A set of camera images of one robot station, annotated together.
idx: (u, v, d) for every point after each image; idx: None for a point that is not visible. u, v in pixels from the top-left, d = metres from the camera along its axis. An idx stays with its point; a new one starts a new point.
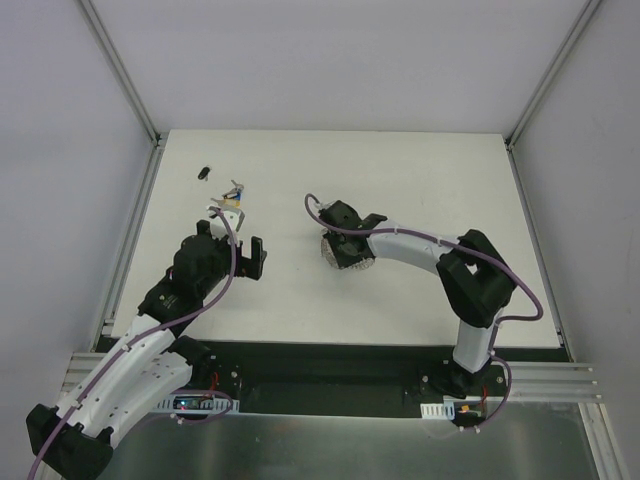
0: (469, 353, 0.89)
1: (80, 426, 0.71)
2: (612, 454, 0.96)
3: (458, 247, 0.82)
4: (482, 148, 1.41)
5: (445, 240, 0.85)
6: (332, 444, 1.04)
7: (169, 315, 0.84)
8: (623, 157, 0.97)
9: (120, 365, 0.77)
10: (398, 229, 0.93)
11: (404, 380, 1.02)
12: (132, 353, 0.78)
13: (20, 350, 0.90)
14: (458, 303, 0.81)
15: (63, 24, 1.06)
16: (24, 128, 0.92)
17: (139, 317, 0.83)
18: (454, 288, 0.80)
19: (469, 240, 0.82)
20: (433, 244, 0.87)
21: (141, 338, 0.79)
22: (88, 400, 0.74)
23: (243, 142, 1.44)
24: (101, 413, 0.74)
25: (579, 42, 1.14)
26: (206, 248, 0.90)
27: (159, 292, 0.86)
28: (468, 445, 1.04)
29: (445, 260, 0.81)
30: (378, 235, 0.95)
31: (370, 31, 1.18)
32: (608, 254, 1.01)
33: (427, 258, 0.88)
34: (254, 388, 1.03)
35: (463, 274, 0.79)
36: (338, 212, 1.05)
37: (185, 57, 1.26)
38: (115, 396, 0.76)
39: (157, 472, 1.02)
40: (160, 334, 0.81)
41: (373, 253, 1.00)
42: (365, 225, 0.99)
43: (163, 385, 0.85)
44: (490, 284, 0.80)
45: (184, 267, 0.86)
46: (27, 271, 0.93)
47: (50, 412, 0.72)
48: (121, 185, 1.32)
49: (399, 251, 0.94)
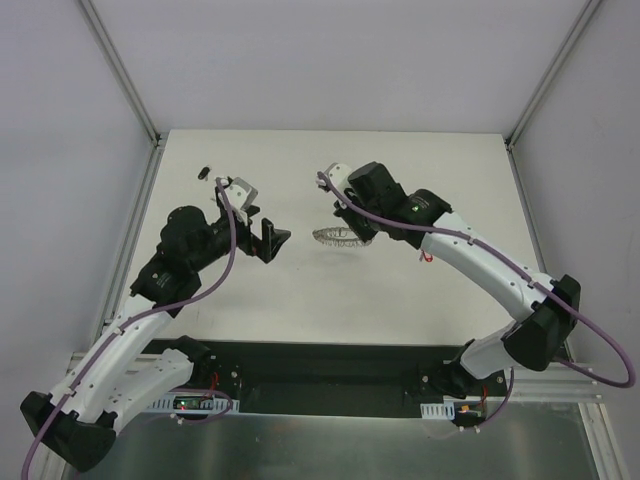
0: (484, 367, 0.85)
1: (75, 414, 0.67)
2: (612, 454, 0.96)
3: (561, 302, 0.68)
4: (482, 148, 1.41)
5: (540, 284, 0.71)
6: (332, 444, 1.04)
7: (164, 295, 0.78)
8: (623, 158, 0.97)
9: (114, 350, 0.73)
10: (473, 239, 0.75)
11: (404, 379, 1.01)
12: (126, 336, 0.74)
13: (20, 350, 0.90)
14: (522, 350, 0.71)
15: (64, 24, 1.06)
16: (24, 128, 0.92)
17: (131, 299, 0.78)
18: (535, 343, 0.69)
19: (565, 292, 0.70)
20: (522, 282, 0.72)
21: (134, 321, 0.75)
22: (81, 387, 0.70)
23: (242, 142, 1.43)
24: (97, 400, 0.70)
25: (579, 43, 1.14)
26: (197, 220, 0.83)
27: (151, 270, 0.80)
28: (469, 445, 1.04)
29: (541, 316, 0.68)
30: (443, 237, 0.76)
31: (370, 31, 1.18)
32: (609, 254, 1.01)
33: (510, 295, 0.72)
34: (254, 388, 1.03)
35: (555, 334, 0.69)
36: (381, 182, 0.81)
37: (185, 57, 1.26)
38: (110, 381, 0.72)
39: (157, 471, 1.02)
40: (155, 317, 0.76)
41: (425, 250, 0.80)
42: (425, 212, 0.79)
43: (163, 378, 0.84)
44: (564, 337, 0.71)
45: (173, 243, 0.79)
46: (27, 271, 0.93)
47: (44, 401, 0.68)
48: (121, 184, 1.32)
49: (462, 262, 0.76)
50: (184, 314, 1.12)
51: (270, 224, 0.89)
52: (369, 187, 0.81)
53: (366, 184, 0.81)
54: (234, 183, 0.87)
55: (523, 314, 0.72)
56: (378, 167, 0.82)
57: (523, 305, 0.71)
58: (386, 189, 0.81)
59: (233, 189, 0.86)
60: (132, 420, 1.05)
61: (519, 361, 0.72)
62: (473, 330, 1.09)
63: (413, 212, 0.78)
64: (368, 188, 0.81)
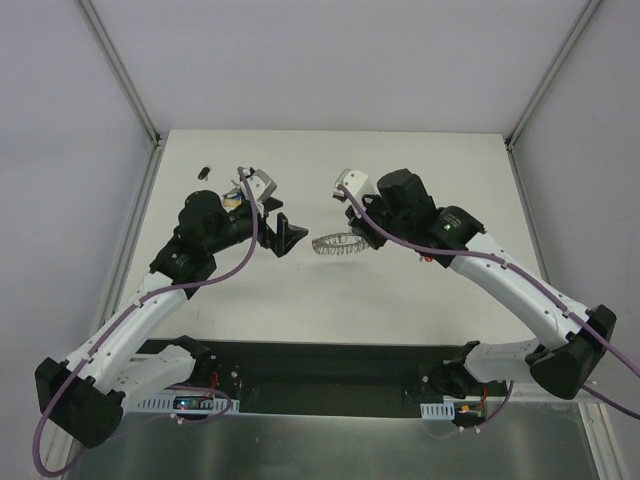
0: (488, 373, 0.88)
1: (92, 379, 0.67)
2: (612, 454, 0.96)
3: (599, 338, 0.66)
4: (482, 149, 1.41)
5: (575, 315, 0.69)
6: (332, 444, 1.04)
7: (182, 275, 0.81)
8: (623, 157, 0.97)
9: (132, 322, 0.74)
10: (508, 264, 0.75)
11: (404, 380, 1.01)
12: (144, 309, 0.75)
13: (20, 349, 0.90)
14: (549, 379, 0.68)
15: (63, 24, 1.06)
16: (23, 128, 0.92)
17: (151, 275, 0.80)
18: (565, 374, 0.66)
19: (600, 323, 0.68)
20: (557, 312, 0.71)
21: (154, 294, 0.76)
22: (99, 355, 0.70)
23: (242, 142, 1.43)
24: (112, 369, 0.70)
25: (579, 42, 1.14)
26: (213, 203, 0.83)
27: (170, 251, 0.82)
28: (468, 445, 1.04)
29: (576, 348, 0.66)
30: (476, 259, 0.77)
31: (370, 31, 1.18)
32: (609, 254, 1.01)
33: (544, 324, 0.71)
34: (254, 388, 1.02)
35: (586, 369, 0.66)
36: (414, 196, 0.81)
37: (184, 57, 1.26)
38: (126, 352, 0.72)
39: (157, 471, 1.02)
40: (173, 293, 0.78)
41: (455, 269, 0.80)
42: (458, 231, 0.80)
43: (167, 370, 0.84)
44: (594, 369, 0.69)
45: (190, 226, 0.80)
46: (27, 271, 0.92)
47: (58, 368, 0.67)
48: (121, 184, 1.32)
49: (496, 288, 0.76)
50: (184, 314, 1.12)
51: (284, 220, 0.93)
52: (402, 199, 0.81)
53: (397, 194, 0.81)
54: (255, 175, 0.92)
55: (557, 344, 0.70)
56: (412, 178, 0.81)
57: (557, 335, 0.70)
58: (419, 204, 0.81)
59: (253, 180, 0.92)
60: (132, 421, 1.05)
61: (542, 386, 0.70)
62: (473, 330, 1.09)
63: (444, 231, 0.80)
64: (400, 200, 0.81)
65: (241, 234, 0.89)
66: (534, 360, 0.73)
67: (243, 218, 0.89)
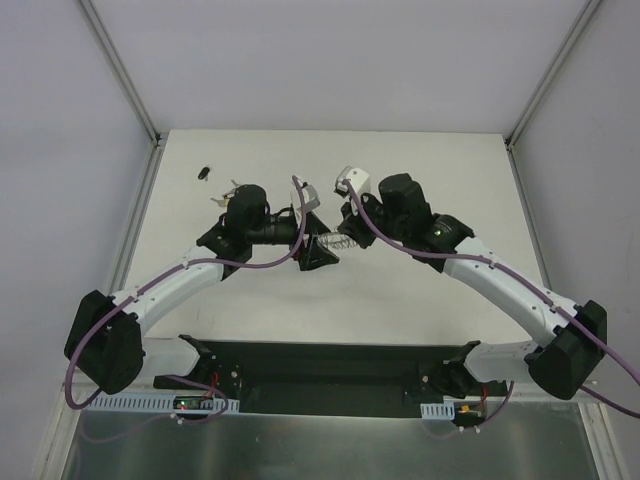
0: (488, 373, 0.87)
1: (135, 315, 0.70)
2: (611, 454, 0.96)
3: (583, 329, 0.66)
4: (482, 148, 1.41)
5: (563, 310, 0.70)
6: (332, 444, 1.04)
7: (225, 254, 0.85)
8: (623, 157, 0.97)
9: (175, 279, 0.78)
10: (494, 263, 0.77)
11: (404, 380, 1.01)
12: (190, 271, 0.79)
13: (20, 349, 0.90)
14: (544, 376, 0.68)
15: (63, 24, 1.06)
16: (23, 128, 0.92)
17: (197, 247, 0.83)
18: (558, 368, 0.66)
19: (589, 318, 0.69)
20: (545, 307, 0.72)
21: (200, 261, 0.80)
22: (144, 297, 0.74)
23: (242, 142, 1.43)
24: (151, 314, 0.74)
25: (579, 42, 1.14)
26: (262, 197, 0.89)
27: (215, 233, 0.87)
28: (468, 445, 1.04)
29: (562, 341, 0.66)
30: (464, 261, 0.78)
31: (370, 31, 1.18)
32: (609, 254, 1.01)
33: (533, 320, 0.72)
34: (254, 388, 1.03)
35: (579, 362, 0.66)
36: (413, 200, 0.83)
37: (184, 57, 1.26)
38: (165, 304, 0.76)
39: (156, 471, 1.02)
40: (215, 267, 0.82)
41: (448, 272, 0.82)
42: (447, 237, 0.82)
43: (174, 353, 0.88)
44: (592, 368, 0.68)
45: (237, 212, 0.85)
46: (26, 271, 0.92)
47: (104, 300, 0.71)
48: (121, 184, 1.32)
49: (487, 286, 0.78)
50: (184, 314, 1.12)
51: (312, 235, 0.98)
52: (400, 204, 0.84)
53: (397, 199, 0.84)
54: (307, 188, 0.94)
55: (546, 339, 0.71)
56: (411, 185, 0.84)
57: (545, 329, 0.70)
58: (415, 209, 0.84)
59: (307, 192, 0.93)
60: (131, 420, 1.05)
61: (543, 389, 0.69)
62: (473, 330, 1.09)
63: (435, 236, 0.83)
64: (399, 204, 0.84)
65: (278, 239, 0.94)
66: (529, 357, 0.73)
67: (283, 224, 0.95)
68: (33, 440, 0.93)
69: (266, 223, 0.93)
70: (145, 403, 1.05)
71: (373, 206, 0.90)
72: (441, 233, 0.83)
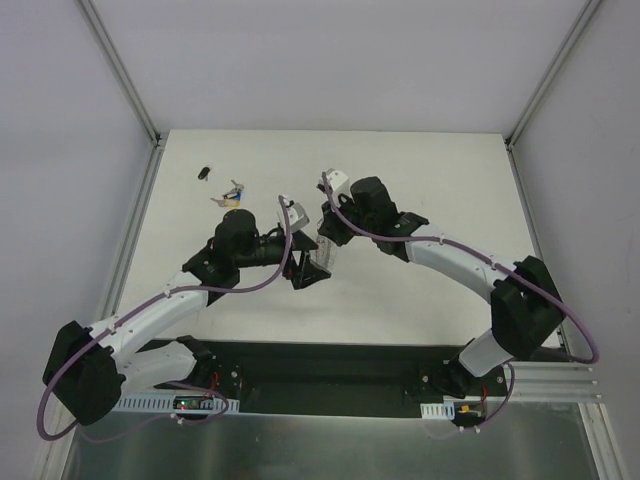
0: (482, 365, 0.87)
1: (111, 350, 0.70)
2: (612, 454, 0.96)
3: (516, 277, 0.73)
4: (482, 149, 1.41)
5: (501, 266, 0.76)
6: (332, 444, 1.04)
7: (210, 280, 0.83)
8: (623, 157, 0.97)
9: (156, 308, 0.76)
10: (443, 239, 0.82)
11: (404, 380, 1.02)
12: (171, 299, 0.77)
13: (20, 350, 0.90)
14: (496, 323, 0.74)
15: (63, 24, 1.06)
16: (24, 128, 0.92)
17: (182, 274, 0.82)
18: (499, 313, 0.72)
19: (528, 270, 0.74)
20: (486, 266, 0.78)
21: (182, 289, 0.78)
22: (122, 329, 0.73)
23: (242, 142, 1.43)
24: (129, 346, 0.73)
25: (579, 42, 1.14)
26: (250, 222, 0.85)
27: (202, 257, 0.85)
28: (469, 445, 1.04)
29: (501, 287, 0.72)
30: (418, 242, 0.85)
31: (370, 32, 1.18)
32: (609, 254, 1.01)
33: (477, 280, 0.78)
34: (254, 388, 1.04)
35: (519, 306, 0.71)
36: (380, 199, 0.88)
37: (184, 57, 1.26)
38: (145, 335, 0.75)
39: (156, 471, 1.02)
40: (199, 293, 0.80)
41: (409, 258, 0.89)
42: (406, 227, 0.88)
43: (168, 364, 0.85)
44: (538, 316, 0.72)
45: (223, 238, 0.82)
46: (27, 271, 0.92)
47: (81, 332, 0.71)
48: (121, 184, 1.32)
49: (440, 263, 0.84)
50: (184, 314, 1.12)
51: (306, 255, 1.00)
52: (366, 202, 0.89)
53: (366, 199, 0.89)
54: (293, 207, 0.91)
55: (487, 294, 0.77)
56: (378, 185, 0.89)
57: (486, 283, 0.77)
58: (381, 207, 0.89)
59: (290, 212, 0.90)
60: (131, 421, 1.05)
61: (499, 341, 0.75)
62: (473, 330, 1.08)
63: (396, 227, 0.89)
64: (368, 203, 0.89)
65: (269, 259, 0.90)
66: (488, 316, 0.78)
67: (273, 244, 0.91)
68: (33, 440, 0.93)
69: (255, 244, 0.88)
70: (145, 403, 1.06)
71: (350, 204, 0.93)
72: (401, 224, 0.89)
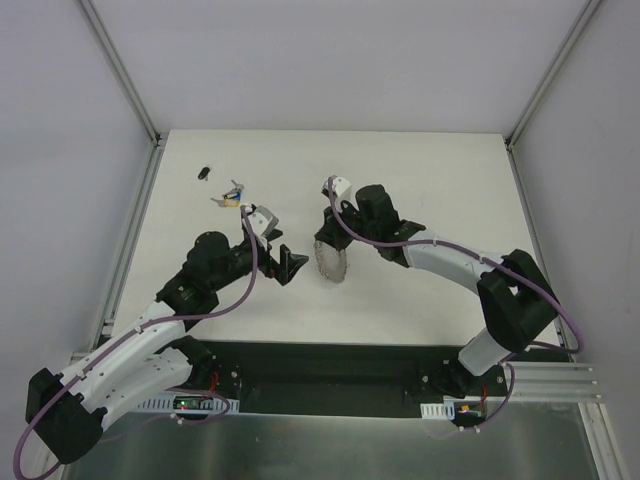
0: (482, 365, 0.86)
1: (80, 398, 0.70)
2: (612, 455, 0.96)
3: (502, 269, 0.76)
4: (482, 148, 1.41)
5: (488, 259, 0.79)
6: (332, 444, 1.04)
7: (185, 307, 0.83)
8: (623, 157, 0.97)
9: (127, 347, 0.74)
10: (436, 241, 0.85)
11: (404, 380, 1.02)
12: (143, 335, 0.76)
13: (21, 350, 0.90)
14: (489, 317, 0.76)
15: (63, 25, 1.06)
16: (23, 129, 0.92)
17: (156, 304, 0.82)
18: (487, 303, 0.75)
19: (517, 263, 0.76)
20: (474, 261, 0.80)
21: (154, 323, 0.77)
22: (92, 374, 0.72)
23: (242, 143, 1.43)
24: (102, 389, 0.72)
25: (579, 41, 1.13)
26: (224, 246, 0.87)
27: (178, 283, 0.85)
28: (468, 445, 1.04)
29: (488, 278, 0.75)
30: (414, 246, 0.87)
31: (370, 31, 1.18)
32: (609, 255, 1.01)
33: (468, 275, 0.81)
34: (254, 388, 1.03)
35: (504, 296, 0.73)
36: (380, 208, 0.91)
37: (184, 57, 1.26)
38: (118, 375, 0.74)
39: (156, 471, 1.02)
40: (174, 324, 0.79)
41: (409, 264, 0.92)
42: (404, 234, 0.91)
43: (159, 378, 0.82)
44: (526, 307, 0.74)
45: (195, 263, 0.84)
46: (27, 272, 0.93)
47: (52, 379, 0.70)
48: (121, 185, 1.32)
49: (436, 264, 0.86)
50: None
51: (287, 250, 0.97)
52: (370, 210, 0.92)
53: (370, 207, 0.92)
54: (258, 211, 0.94)
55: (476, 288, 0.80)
56: (381, 193, 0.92)
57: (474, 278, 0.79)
58: (383, 214, 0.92)
59: (255, 216, 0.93)
60: (131, 421, 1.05)
61: (490, 329, 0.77)
62: (473, 330, 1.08)
63: (394, 235, 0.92)
64: (371, 211, 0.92)
65: (244, 271, 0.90)
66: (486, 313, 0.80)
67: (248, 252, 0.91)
68: (33, 441, 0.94)
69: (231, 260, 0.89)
70: (144, 403, 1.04)
71: (352, 210, 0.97)
72: (399, 232, 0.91)
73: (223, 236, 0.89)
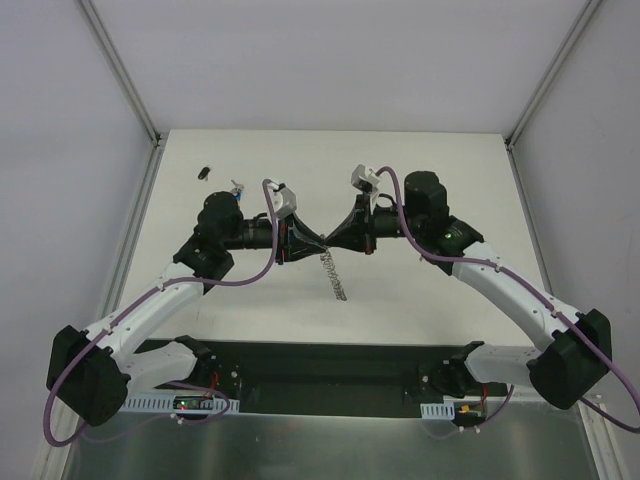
0: (488, 374, 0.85)
1: (110, 351, 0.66)
2: (612, 454, 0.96)
3: (577, 332, 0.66)
4: (482, 149, 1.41)
5: (562, 315, 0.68)
6: (332, 444, 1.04)
7: (203, 267, 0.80)
8: (623, 158, 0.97)
9: (149, 305, 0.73)
10: (500, 267, 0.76)
11: (404, 380, 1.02)
12: (166, 293, 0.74)
13: (20, 350, 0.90)
14: (544, 378, 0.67)
15: (63, 23, 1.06)
16: (24, 128, 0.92)
17: (174, 264, 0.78)
18: (552, 366, 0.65)
19: (590, 325, 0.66)
20: (545, 312, 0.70)
21: (176, 281, 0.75)
22: (118, 329, 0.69)
23: (241, 142, 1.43)
24: (129, 344, 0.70)
25: (579, 42, 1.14)
26: (231, 206, 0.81)
27: (193, 245, 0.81)
28: (468, 445, 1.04)
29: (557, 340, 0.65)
30: (472, 264, 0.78)
31: (370, 31, 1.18)
32: (610, 254, 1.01)
33: (531, 323, 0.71)
34: (254, 388, 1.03)
35: (576, 367, 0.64)
36: (436, 204, 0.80)
37: (183, 56, 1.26)
38: (143, 332, 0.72)
39: (155, 471, 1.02)
40: (193, 285, 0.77)
41: (455, 274, 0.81)
42: (457, 240, 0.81)
43: (170, 361, 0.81)
44: (593, 378, 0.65)
45: (207, 226, 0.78)
46: (26, 270, 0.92)
47: (78, 336, 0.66)
48: (121, 184, 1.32)
49: (493, 291, 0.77)
50: (184, 314, 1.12)
51: (291, 227, 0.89)
52: (424, 203, 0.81)
53: (422, 200, 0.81)
54: (281, 191, 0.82)
55: (545, 343, 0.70)
56: (439, 188, 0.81)
57: (544, 333, 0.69)
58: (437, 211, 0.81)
59: (276, 197, 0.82)
60: (131, 421, 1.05)
61: (541, 389, 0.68)
62: (473, 331, 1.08)
63: (447, 238, 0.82)
64: (424, 205, 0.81)
65: (257, 244, 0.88)
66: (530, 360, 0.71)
67: (261, 228, 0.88)
68: (33, 441, 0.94)
69: (242, 227, 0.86)
70: (144, 403, 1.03)
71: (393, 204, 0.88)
72: (454, 236, 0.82)
73: (235, 198, 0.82)
